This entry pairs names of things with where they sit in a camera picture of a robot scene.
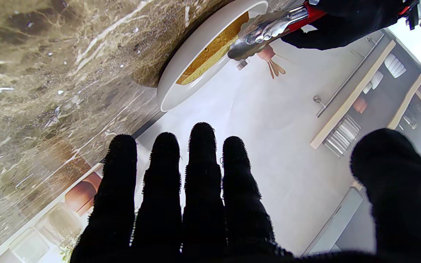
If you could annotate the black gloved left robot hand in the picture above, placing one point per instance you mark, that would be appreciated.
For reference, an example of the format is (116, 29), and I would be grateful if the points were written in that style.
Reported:
(349, 22)

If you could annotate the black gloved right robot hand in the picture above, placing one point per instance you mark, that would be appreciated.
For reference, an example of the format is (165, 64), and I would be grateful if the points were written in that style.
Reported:
(203, 204)

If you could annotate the toasted bread slice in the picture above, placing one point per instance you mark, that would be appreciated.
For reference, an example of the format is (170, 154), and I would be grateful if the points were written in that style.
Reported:
(210, 54)

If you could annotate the printed kitchen backdrop banner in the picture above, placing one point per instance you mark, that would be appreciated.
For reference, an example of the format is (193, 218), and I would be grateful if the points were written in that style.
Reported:
(287, 128)

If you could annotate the white round plate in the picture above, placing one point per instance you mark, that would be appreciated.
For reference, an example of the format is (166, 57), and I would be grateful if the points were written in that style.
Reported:
(192, 47)

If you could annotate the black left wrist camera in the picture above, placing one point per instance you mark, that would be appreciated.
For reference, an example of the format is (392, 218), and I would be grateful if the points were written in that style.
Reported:
(413, 16)

